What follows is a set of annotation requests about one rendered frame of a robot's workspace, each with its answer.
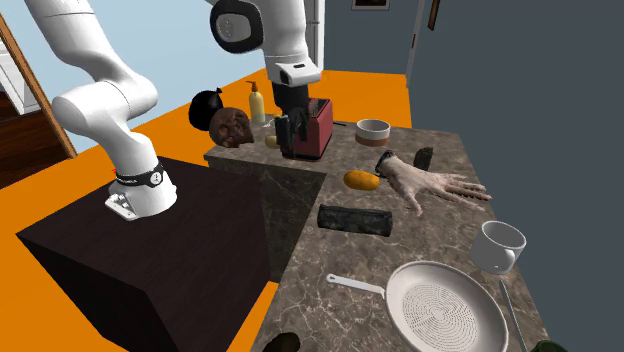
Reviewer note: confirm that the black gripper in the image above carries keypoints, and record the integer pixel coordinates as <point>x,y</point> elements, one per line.
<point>291,97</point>

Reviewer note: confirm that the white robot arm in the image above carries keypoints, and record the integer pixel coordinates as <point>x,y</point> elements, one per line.
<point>122,146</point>

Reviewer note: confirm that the small yellow round fruit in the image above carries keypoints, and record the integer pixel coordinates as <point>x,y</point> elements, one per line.
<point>270,141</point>

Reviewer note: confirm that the red toaster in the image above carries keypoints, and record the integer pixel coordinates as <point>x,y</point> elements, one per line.
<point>319,131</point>

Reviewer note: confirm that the yellow soap dispenser bottle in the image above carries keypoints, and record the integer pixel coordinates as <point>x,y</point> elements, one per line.
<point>257,107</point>

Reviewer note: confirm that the brown skull figure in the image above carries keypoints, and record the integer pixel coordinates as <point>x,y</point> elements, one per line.
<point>231,128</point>

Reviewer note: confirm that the white bowl with brown base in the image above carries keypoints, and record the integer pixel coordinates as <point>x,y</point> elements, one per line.
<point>372,132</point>

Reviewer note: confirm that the yellow potato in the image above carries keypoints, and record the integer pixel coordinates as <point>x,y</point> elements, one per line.
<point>361,180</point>

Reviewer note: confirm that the black pencil case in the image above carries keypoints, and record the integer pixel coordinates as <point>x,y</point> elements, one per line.
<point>354,220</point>

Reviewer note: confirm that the dark upright stone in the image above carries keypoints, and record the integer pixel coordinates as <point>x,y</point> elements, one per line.
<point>423,159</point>

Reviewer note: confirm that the pale severed hand figure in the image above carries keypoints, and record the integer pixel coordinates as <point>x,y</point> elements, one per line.
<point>419,181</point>

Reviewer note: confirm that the dark robot stand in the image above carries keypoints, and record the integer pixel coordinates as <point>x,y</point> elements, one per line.
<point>195,244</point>

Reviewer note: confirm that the dark brown round object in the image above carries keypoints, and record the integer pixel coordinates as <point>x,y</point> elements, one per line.
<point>282,343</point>

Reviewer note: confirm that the white mug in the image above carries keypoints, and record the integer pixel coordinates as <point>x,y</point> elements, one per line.
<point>495,246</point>

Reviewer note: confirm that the white frying pan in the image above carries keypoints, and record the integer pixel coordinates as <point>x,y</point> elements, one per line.
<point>441,312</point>

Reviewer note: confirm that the brown wooden staircase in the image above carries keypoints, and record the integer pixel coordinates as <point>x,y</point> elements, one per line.
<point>24,122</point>

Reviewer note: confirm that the grey knife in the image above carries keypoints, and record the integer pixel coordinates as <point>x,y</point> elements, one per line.
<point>513,314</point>

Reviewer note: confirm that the dark green round object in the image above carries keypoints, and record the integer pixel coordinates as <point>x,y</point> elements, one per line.
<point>548,347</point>

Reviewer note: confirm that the framed wall picture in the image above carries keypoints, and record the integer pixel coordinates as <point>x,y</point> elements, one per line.
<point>370,4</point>

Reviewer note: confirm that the grey door with white frame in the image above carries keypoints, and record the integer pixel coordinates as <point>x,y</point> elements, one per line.
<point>414,44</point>

